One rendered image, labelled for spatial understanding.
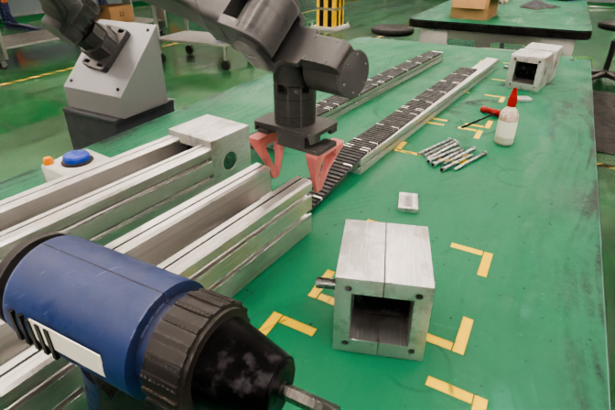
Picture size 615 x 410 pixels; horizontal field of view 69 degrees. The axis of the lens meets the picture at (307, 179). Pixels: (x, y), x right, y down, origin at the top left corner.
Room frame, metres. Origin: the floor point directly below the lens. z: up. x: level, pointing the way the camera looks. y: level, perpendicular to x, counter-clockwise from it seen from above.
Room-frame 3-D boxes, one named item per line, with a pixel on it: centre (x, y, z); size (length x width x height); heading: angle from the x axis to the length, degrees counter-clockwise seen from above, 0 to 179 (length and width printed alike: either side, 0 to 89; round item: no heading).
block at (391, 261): (0.36, -0.07, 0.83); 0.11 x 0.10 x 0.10; 80
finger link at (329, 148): (0.57, 0.00, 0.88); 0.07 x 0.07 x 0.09; 55
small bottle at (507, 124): (0.86, -0.41, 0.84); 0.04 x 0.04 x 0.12
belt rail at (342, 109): (1.22, -0.19, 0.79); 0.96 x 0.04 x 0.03; 145
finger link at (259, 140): (0.60, 0.04, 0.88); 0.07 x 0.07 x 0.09; 55
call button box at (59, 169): (0.64, 0.36, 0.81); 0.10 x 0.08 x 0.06; 55
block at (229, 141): (0.71, 0.18, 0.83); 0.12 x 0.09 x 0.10; 55
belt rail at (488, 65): (1.12, -0.35, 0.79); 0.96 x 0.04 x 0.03; 145
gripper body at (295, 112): (0.58, 0.02, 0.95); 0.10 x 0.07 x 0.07; 55
